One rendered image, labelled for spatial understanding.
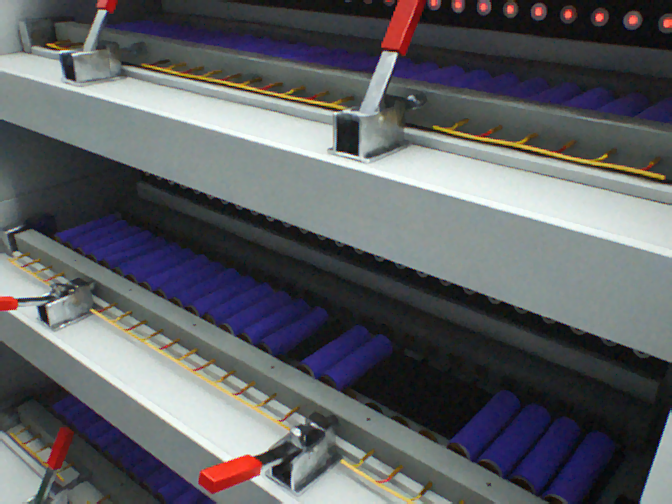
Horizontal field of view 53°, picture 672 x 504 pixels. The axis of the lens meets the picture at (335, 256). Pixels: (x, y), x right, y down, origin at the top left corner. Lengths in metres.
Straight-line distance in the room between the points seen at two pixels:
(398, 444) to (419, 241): 0.13
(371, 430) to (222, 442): 0.10
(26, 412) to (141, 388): 0.29
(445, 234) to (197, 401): 0.23
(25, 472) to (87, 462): 0.07
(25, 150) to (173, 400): 0.34
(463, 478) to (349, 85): 0.24
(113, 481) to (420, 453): 0.35
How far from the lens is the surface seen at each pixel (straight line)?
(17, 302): 0.57
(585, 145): 0.37
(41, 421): 0.77
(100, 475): 0.69
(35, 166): 0.74
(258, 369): 0.47
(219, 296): 0.57
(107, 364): 0.54
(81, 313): 0.60
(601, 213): 0.31
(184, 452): 0.48
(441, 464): 0.40
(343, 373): 0.47
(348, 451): 0.43
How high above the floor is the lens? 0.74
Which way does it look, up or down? 13 degrees down
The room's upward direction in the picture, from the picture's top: 11 degrees clockwise
